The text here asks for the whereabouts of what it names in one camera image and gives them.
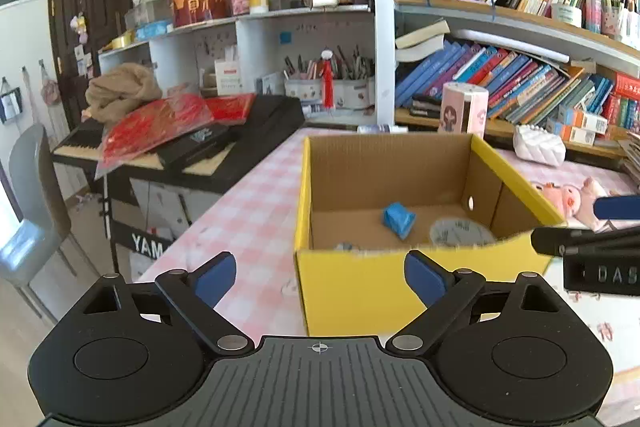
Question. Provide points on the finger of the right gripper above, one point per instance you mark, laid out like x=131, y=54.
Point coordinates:
x=568, y=242
x=617, y=207

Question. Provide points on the red tassel ornament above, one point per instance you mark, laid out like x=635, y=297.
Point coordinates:
x=327, y=79

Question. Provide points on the white quilted pouch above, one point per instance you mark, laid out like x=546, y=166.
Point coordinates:
x=533, y=143

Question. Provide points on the black electronic keyboard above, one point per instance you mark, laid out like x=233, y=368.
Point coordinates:
x=272, y=119

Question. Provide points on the yellow cardboard box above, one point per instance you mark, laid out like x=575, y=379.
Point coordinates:
x=350, y=266

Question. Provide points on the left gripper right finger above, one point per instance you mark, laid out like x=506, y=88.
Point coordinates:
x=447, y=297

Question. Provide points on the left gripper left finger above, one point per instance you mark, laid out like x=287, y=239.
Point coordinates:
x=194, y=296

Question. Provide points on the red packaged decorations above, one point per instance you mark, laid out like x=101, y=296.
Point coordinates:
x=180, y=130

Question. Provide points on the pink plush pig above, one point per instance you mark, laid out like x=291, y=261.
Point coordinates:
x=575, y=202

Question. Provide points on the grey chair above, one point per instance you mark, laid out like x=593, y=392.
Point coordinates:
x=45, y=223

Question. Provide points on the white bookshelf unit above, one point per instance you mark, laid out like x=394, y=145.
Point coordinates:
x=181, y=58

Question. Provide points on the tan crumpled cloth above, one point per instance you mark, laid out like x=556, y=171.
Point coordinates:
x=120, y=91

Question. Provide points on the pink cylindrical canister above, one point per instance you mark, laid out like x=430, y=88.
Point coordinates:
x=464, y=109

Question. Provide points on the blue toy block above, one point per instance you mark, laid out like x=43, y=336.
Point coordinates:
x=399, y=219

